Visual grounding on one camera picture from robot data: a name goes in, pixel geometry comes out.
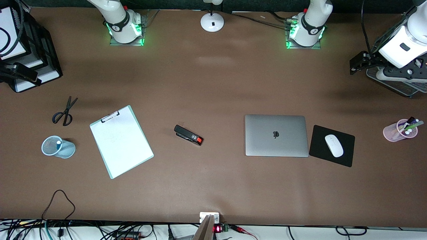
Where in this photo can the white paper sheet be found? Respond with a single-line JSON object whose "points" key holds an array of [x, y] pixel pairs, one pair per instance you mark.
{"points": [[123, 143]]}

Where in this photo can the black capped marker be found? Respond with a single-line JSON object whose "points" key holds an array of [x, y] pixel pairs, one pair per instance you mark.
{"points": [[411, 119]]}

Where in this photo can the grey camera post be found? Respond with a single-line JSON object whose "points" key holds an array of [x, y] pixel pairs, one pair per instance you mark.
{"points": [[204, 231]]}

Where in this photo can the light green clipboard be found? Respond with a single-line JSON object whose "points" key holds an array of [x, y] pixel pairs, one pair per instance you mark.
{"points": [[116, 113]]}

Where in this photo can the black mouse pad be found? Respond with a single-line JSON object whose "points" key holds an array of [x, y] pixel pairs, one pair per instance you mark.
{"points": [[317, 150]]}

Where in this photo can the circuit board with red display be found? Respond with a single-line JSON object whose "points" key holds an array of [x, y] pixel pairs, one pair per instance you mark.
{"points": [[218, 229]]}

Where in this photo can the black and orange connector block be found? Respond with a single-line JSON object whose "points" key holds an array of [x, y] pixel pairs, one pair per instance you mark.
{"points": [[128, 236]]}

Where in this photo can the white round stand base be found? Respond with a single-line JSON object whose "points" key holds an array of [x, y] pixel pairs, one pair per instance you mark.
{"points": [[212, 23]]}

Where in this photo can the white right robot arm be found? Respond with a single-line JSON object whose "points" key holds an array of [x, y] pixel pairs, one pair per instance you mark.
{"points": [[121, 23]]}

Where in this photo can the silver laptop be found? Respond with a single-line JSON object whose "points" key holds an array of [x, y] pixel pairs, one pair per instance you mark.
{"points": [[277, 135]]}

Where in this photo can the light blue mesh cup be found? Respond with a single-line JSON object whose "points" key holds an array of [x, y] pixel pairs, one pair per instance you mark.
{"points": [[68, 150]]}

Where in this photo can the black stapler with red tip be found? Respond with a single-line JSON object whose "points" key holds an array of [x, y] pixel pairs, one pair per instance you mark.
{"points": [[186, 134]]}

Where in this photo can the grey mesh marker tray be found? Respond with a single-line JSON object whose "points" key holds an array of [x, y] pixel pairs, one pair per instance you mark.
{"points": [[405, 88]]}

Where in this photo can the blue marker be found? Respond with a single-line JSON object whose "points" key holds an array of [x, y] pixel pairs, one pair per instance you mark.
{"points": [[59, 142]]}

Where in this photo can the green marker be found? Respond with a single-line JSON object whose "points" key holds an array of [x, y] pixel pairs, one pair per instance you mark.
{"points": [[415, 125]]}

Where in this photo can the pink mesh pen cup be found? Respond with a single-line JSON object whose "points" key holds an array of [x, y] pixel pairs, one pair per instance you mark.
{"points": [[390, 133]]}

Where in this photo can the black stacked document tray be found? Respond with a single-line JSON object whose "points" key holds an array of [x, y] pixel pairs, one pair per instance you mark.
{"points": [[50, 50]]}

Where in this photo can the white mounting bracket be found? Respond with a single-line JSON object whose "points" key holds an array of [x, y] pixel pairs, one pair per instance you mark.
{"points": [[202, 216]]}

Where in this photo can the white computer mouse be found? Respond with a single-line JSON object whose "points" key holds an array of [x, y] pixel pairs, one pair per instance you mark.
{"points": [[334, 146]]}

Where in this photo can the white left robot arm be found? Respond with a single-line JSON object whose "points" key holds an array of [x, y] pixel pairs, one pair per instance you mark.
{"points": [[398, 50]]}

